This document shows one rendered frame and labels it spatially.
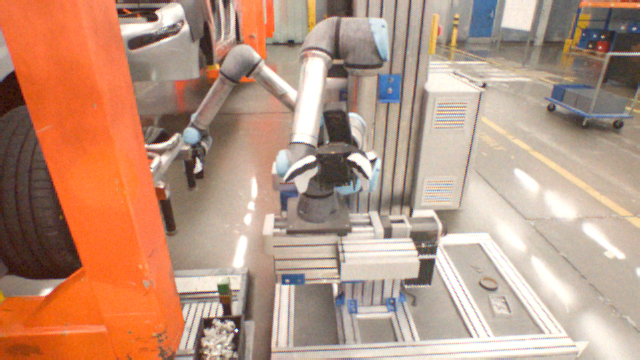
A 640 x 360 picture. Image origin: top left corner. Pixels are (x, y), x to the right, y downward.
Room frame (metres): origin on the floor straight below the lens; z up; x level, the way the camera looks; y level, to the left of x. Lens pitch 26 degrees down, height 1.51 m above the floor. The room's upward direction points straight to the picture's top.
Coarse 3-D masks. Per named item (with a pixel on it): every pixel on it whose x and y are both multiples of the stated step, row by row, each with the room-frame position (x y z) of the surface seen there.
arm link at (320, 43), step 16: (320, 32) 1.09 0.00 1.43; (304, 48) 1.08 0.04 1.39; (320, 48) 1.06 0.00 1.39; (304, 64) 1.05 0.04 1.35; (320, 64) 1.05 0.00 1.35; (304, 80) 1.01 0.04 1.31; (320, 80) 1.02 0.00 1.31; (304, 96) 0.98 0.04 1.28; (320, 96) 0.99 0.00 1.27; (304, 112) 0.95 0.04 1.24; (320, 112) 0.97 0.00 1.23; (304, 128) 0.92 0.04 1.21; (288, 144) 0.91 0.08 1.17; (304, 144) 0.89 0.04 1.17; (288, 160) 0.86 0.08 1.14
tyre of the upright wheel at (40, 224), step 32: (0, 128) 1.10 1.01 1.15; (32, 128) 1.11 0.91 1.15; (0, 160) 1.01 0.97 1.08; (32, 160) 1.02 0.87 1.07; (0, 192) 0.96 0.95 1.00; (32, 192) 0.96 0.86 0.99; (0, 224) 0.92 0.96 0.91; (32, 224) 0.93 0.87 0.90; (64, 224) 0.98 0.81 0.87; (0, 256) 0.92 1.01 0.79; (32, 256) 0.93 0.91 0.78; (64, 256) 0.94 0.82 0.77
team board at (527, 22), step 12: (516, 0) 10.23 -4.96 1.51; (528, 0) 9.69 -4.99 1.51; (504, 12) 10.72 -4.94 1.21; (516, 12) 10.12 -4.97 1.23; (528, 12) 9.58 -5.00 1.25; (504, 24) 10.60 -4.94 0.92; (516, 24) 10.00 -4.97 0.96; (528, 24) 9.47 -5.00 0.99; (528, 36) 9.34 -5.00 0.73; (528, 48) 9.31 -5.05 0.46
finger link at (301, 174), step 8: (304, 160) 0.64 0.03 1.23; (312, 160) 0.64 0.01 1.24; (296, 168) 0.61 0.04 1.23; (304, 168) 0.63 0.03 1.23; (312, 168) 0.63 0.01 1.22; (288, 176) 0.59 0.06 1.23; (296, 176) 0.61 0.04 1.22; (304, 176) 0.63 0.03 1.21; (312, 176) 0.65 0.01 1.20; (296, 184) 0.62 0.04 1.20; (304, 184) 0.63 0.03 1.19
